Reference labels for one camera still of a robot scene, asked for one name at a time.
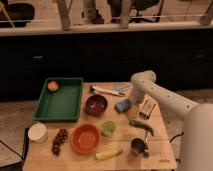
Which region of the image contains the yellow corn cob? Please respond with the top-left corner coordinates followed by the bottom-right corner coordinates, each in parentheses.
top-left (94, 149), bottom-right (123, 160)

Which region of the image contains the orange bowl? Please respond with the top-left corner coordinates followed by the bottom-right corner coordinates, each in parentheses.
top-left (70, 123), bottom-right (101, 154)

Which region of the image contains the black chair at left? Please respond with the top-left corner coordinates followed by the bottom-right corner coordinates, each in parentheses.
top-left (0, 1), bottom-right (35, 28)

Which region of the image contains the dark purple bowl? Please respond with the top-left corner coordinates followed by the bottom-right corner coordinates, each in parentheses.
top-left (84, 94), bottom-right (108, 117)

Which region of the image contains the white cup stack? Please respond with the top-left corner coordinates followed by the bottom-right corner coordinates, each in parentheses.
top-left (28, 123), bottom-right (48, 143)

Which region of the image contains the green plastic tray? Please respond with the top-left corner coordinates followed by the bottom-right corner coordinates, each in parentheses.
top-left (33, 78), bottom-right (83, 122)

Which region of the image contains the metal measuring cup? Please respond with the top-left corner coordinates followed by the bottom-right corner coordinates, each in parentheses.
top-left (131, 132), bottom-right (149, 158)

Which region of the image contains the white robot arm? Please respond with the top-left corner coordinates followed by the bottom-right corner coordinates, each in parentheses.
top-left (129, 70), bottom-right (213, 171)

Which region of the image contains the blue sponge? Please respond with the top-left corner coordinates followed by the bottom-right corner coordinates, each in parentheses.
top-left (115, 99), bottom-right (132, 113)

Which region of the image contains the light blue cloth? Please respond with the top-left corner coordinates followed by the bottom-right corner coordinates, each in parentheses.
top-left (112, 85), bottom-right (130, 92)

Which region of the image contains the bunch of red grapes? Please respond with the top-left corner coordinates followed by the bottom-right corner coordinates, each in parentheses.
top-left (51, 129), bottom-right (68, 156)

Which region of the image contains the black office chair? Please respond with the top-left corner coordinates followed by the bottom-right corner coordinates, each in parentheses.
top-left (107, 0), bottom-right (161, 23)

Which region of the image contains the orange peach fruit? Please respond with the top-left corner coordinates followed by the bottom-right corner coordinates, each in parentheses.
top-left (47, 81), bottom-right (59, 92)

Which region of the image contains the small green cup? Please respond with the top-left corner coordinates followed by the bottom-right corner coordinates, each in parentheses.
top-left (101, 121), bottom-right (116, 137)

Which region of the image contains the small brown box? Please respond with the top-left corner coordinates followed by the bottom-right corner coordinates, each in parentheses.
top-left (139, 99), bottom-right (156, 120)

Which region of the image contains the black cable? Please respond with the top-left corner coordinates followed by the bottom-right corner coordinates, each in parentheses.
top-left (169, 131), bottom-right (184, 164)

